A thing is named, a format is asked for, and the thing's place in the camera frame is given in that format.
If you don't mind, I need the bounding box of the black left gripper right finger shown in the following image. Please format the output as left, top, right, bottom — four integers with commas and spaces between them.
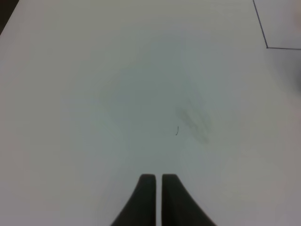
161, 174, 215, 226

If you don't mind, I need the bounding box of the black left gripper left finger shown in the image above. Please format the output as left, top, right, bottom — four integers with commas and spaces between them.
111, 174, 156, 226

